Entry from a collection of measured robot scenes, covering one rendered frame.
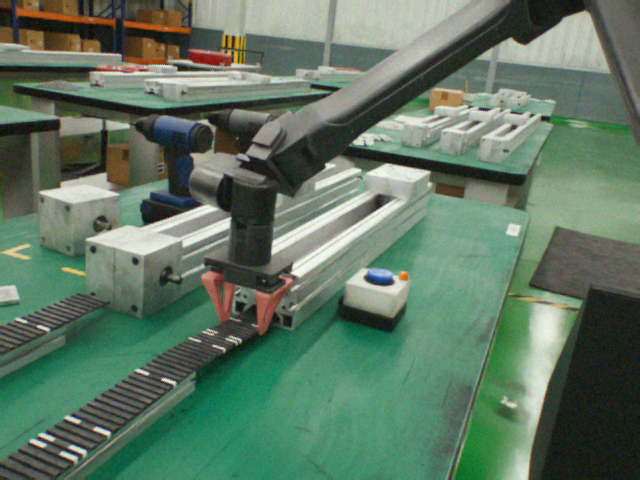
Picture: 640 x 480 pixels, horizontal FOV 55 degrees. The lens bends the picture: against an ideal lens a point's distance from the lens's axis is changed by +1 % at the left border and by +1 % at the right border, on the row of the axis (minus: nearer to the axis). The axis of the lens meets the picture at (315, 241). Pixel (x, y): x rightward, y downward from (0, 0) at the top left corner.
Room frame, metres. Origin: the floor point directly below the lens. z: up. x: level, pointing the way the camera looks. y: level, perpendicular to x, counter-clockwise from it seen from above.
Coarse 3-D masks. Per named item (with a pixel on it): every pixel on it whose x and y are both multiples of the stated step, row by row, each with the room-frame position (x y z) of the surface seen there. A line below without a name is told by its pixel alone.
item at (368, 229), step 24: (336, 216) 1.12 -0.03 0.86; (360, 216) 1.25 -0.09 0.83; (384, 216) 1.16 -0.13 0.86; (408, 216) 1.34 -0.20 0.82; (288, 240) 0.94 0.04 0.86; (312, 240) 1.01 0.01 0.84; (336, 240) 0.96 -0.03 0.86; (360, 240) 1.06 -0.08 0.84; (384, 240) 1.18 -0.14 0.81; (312, 264) 0.84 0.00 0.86; (336, 264) 0.92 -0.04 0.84; (360, 264) 1.05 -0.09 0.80; (240, 288) 0.82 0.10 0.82; (312, 288) 0.84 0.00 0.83; (336, 288) 0.94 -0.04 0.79; (288, 312) 0.79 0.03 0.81; (312, 312) 0.85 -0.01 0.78
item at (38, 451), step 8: (32, 440) 0.45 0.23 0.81; (24, 448) 0.44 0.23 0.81; (32, 448) 0.44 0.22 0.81; (40, 448) 0.45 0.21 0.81; (48, 448) 0.45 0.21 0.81; (56, 448) 0.45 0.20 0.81; (32, 456) 0.44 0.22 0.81; (40, 456) 0.43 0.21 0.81; (48, 456) 0.44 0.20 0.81; (56, 456) 0.44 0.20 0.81; (64, 456) 0.44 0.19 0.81; (72, 456) 0.44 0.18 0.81; (48, 464) 0.43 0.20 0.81; (56, 464) 0.43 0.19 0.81; (64, 464) 0.43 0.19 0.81; (72, 464) 0.43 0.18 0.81
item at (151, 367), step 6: (144, 366) 0.59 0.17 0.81; (150, 366) 0.60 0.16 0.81; (156, 366) 0.60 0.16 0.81; (162, 366) 0.60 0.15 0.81; (150, 372) 0.59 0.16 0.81; (156, 372) 0.58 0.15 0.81; (162, 372) 0.58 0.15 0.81; (168, 372) 0.59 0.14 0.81; (174, 372) 0.59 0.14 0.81; (180, 372) 0.59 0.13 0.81; (168, 378) 0.58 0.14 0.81; (174, 378) 0.58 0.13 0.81; (180, 378) 0.58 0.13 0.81
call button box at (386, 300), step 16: (352, 288) 0.84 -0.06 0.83; (368, 288) 0.83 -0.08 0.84; (384, 288) 0.84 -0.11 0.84; (400, 288) 0.84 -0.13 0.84; (352, 304) 0.84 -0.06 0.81; (368, 304) 0.83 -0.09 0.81; (384, 304) 0.82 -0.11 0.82; (400, 304) 0.85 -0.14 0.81; (352, 320) 0.84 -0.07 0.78; (368, 320) 0.83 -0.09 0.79; (384, 320) 0.82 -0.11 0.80
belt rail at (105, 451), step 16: (192, 384) 0.61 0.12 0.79; (160, 400) 0.55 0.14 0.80; (176, 400) 0.58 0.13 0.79; (144, 416) 0.54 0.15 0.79; (160, 416) 0.55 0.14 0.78; (128, 432) 0.51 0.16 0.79; (96, 448) 0.47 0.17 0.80; (112, 448) 0.49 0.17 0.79; (80, 464) 0.45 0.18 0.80; (96, 464) 0.47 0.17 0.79
